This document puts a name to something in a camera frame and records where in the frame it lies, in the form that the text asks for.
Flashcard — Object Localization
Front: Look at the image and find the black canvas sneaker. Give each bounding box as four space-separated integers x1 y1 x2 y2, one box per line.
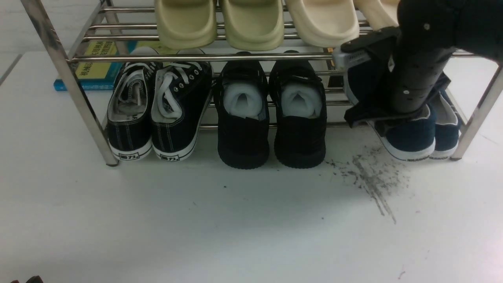
106 61 162 161
151 61 213 162

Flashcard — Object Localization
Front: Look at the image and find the right black canvas sneaker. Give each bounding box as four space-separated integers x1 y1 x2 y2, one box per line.
151 61 213 162

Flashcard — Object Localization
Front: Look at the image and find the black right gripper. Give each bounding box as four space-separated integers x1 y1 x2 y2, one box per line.
332 27 452 136

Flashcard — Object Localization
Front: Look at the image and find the green slide sandal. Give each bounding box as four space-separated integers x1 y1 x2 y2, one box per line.
154 0 217 50
218 0 284 51

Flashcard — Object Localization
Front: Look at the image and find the left green slide sandal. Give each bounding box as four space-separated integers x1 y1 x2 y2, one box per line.
154 0 217 50

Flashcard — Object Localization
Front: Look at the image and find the cream slide sandal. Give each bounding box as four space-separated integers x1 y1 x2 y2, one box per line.
285 0 360 48
354 0 400 31

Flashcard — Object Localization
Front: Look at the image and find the stainless steel shoe rack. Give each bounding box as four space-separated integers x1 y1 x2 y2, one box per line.
20 0 503 167

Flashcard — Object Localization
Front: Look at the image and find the right all-black shoe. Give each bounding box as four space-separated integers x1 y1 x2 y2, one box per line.
269 59 327 169

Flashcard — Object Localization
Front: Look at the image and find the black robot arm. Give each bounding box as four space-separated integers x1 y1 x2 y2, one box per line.
341 0 503 127

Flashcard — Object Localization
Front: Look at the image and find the all-black shoe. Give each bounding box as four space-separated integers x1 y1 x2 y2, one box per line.
212 59 270 170
269 59 327 169

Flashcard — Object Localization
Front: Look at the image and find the right green slide sandal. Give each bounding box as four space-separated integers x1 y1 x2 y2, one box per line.
218 0 284 51

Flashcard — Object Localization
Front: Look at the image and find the black and orange book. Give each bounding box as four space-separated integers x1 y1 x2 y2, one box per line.
321 58 343 88

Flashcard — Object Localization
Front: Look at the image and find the left black canvas sneaker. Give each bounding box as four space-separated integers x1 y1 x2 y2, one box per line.
106 61 162 161

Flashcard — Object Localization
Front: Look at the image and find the left cream slide sandal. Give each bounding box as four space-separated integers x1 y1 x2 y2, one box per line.
285 0 360 48

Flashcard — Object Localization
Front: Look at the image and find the yellow and blue book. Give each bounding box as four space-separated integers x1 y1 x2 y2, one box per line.
72 41 178 91

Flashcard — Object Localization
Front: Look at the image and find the navy slip-on shoe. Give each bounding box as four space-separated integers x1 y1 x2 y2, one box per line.
343 59 437 162
429 90 462 160

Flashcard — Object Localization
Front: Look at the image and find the right cream slide sandal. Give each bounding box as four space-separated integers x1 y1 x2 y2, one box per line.
354 0 400 31

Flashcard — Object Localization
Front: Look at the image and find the left all-black shoe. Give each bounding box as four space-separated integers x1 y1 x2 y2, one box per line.
212 59 270 170

